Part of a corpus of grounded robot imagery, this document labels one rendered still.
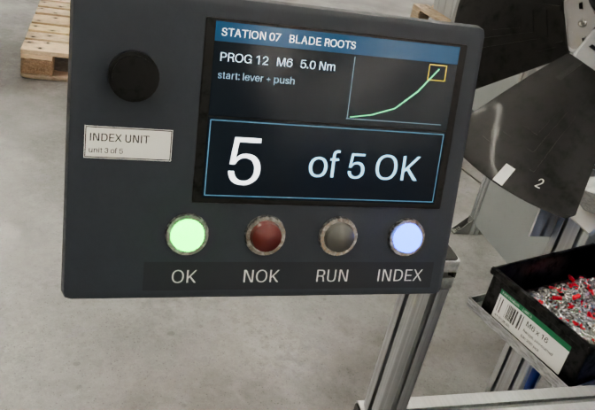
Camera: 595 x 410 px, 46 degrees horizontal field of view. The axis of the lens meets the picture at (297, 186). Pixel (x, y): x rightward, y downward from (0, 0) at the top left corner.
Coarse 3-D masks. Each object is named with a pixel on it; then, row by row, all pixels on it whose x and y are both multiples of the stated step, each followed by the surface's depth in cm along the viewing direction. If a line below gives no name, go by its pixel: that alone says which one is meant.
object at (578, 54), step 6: (594, 30) 106; (588, 36) 106; (594, 36) 106; (588, 42) 106; (594, 42) 106; (582, 48) 106; (588, 48) 106; (576, 54) 106; (582, 54) 106; (588, 54) 106; (594, 54) 106; (582, 60) 106; (588, 60) 106; (594, 60) 106; (594, 66) 106
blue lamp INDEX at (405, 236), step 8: (400, 224) 47; (408, 224) 47; (416, 224) 47; (392, 232) 47; (400, 232) 47; (408, 232) 47; (416, 232) 47; (392, 240) 47; (400, 240) 47; (408, 240) 47; (416, 240) 47; (392, 248) 47; (400, 248) 47; (408, 248) 47; (416, 248) 48
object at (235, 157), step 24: (216, 120) 42; (240, 120) 42; (264, 120) 43; (216, 144) 42; (240, 144) 42; (264, 144) 43; (216, 168) 42; (240, 168) 43; (264, 168) 43; (216, 192) 43; (240, 192) 43; (264, 192) 44
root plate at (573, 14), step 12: (564, 0) 116; (576, 0) 114; (588, 0) 113; (564, 12) 116; (576, 12) 114; (588, 12) 113; (576, 24) 115; (588, 24) 114; (576, 36) 115; (576, 48) 116
